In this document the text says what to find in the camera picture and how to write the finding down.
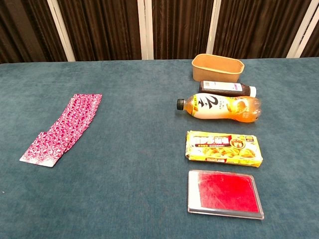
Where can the orange tea bottle black cap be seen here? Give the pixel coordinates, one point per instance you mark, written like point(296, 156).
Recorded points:
point(224, 108)

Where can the dark bottle white cap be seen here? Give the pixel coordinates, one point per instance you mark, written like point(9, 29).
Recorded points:
point(219, 88)

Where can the yellow snack package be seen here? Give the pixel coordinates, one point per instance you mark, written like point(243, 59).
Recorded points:
point(224, 149)

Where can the orange plastic container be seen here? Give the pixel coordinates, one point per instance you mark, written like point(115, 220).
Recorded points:
point(214, 73)

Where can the pink patterned long cloth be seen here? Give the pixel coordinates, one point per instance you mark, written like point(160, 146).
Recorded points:
point(79, 117)

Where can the clear case with red card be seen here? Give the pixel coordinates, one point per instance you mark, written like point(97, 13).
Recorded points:
point(226, 194)

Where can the dark brown curtain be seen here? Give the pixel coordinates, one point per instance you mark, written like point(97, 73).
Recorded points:
point(107, 27)

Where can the white frame post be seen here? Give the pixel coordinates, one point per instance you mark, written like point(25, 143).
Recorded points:
point(61, 30)
point(145, 30)
point(299, 32)
point(214, 30)

